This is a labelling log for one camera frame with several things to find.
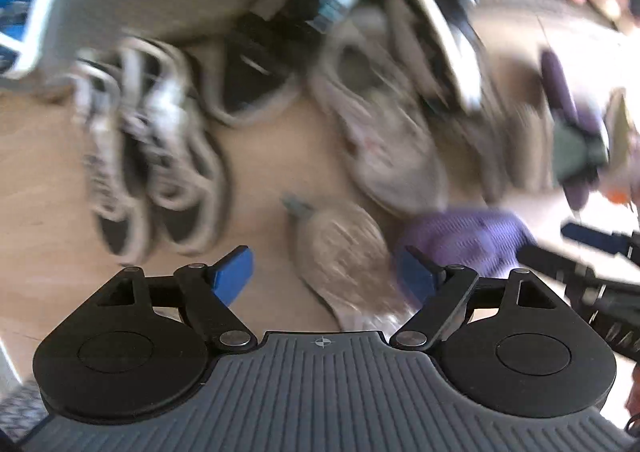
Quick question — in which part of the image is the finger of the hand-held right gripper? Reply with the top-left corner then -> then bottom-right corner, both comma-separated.
560,222 -> 640,255
517,244 -> 601,285

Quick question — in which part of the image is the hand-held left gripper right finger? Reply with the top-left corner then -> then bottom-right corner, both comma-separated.
390,246 -> 557,352

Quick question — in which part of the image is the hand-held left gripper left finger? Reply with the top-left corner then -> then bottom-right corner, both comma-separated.
85,246 -> 258,352

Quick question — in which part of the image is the white black slip-on sneaker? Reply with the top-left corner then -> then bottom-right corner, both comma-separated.
390,0 -> 486,112
282,194 -> 416,333

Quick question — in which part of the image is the light grey sneaker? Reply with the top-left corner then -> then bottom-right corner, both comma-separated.
450,96 -> 556,203
307,12 -> 448,217

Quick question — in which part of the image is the dark green object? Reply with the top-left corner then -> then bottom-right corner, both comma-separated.
552,122 -> 611,185

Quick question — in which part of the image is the white pink sneaker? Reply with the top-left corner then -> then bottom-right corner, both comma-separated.
605,89 -> 640,205

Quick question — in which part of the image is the grey patterned cloth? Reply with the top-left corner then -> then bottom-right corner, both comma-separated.
0,379 -> 48,443

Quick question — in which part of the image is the white plastic storage rack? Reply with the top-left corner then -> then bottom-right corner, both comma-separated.
0,0 -> 63,80

